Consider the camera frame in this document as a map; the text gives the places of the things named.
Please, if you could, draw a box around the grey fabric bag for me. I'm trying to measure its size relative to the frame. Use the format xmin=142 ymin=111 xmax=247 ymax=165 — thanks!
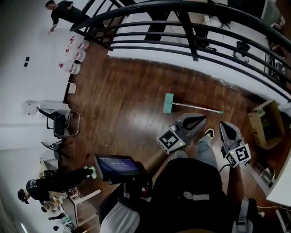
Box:
xmin=100 ymin=202 xmax=140 ymax=233

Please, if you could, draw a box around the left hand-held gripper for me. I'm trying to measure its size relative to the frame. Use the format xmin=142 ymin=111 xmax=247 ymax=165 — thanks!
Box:
xmin=156 ymin=112 xmax=208 ymax=156

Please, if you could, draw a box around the open cardboard box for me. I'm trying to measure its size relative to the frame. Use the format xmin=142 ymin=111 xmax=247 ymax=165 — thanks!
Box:
xmin=247 ymin=100 xmax=286 ymax=150

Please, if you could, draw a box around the black metal-frame chair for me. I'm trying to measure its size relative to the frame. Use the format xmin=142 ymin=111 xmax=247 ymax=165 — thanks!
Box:
xmin=35 ymin=106 xmax=82 ymax=139

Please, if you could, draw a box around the black office chair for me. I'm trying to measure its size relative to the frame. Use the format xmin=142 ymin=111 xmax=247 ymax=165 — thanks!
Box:
xmin=219 ymin=15 xmax=232 ymax=29
xmin=233 ymin=41 xmax=251 ymax=62

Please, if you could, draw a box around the metal bin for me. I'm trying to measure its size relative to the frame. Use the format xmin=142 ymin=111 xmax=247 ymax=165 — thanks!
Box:
xmin=259 ymin=166 xmax=276 ymax=185

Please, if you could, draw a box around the clear water jug red label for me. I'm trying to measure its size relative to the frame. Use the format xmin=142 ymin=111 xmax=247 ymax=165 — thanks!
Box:
xmin=58 ymin=61 xmax=81 ymax=75
xmin=69 ymin=35 xmax=90 ymax=51
xmin=65 ymin=46 xmax=86 ymax=62

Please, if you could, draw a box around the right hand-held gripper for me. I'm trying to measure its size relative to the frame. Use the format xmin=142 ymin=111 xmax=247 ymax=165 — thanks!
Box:
xmin=219 ymin=121 xmax=251 ymax=169

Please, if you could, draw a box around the person's right forearm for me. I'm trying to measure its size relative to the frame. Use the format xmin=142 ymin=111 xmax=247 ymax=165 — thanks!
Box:
xmin=226 ymin=165 xmax=245 ymax=203

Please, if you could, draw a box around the white desk with clutter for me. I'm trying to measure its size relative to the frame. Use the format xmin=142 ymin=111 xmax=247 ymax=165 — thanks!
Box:
xmin=61 ymin=188 xmax=102 ymax=228

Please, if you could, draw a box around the black chest rig mount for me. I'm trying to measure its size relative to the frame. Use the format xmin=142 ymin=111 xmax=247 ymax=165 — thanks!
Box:
xmin=109 ymin=174 xmax=153 ymax=203

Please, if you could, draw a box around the person's black shirt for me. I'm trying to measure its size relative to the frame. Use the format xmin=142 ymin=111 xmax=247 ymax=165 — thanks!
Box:
xmin=149 ymin=158 xmax=262 ymax=233

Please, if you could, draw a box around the black metal railing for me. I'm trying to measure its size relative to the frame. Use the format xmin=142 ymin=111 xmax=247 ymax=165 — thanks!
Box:
xmin=70 ymin=0 xmax=291 ymax=103

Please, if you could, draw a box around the black folding chair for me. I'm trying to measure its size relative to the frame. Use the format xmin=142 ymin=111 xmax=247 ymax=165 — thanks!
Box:
xmin=40 ymin=140 xmax=75 ymax=161

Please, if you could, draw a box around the person's black yellow shoe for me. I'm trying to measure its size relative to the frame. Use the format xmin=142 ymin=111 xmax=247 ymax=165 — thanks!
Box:
xmin=204 ymin=127 xmax=216 ymax=140

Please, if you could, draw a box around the brown wooden floor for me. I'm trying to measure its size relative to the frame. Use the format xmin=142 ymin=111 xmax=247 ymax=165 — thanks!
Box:
xmin=65 ymin=42 xmax=289 ymax=233

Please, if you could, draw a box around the white counter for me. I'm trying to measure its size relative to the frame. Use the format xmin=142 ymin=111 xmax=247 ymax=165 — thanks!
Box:
xmin=265 ymin=172 xmax=291 ymax=208

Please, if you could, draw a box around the grey backpack strap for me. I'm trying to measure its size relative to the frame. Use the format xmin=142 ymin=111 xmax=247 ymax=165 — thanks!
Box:
xmin=231 ymin=197 xmax=254 ymax=233

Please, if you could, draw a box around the black tablet screen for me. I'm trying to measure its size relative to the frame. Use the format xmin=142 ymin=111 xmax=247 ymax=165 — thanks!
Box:
xmin=94 ymin=153 xmax=146 ymax=182

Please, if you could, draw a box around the person's blue jeans leg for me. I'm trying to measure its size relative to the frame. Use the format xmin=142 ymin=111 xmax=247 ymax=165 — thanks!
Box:
xmin=195 ymin=136 xmax=219 ymax=170

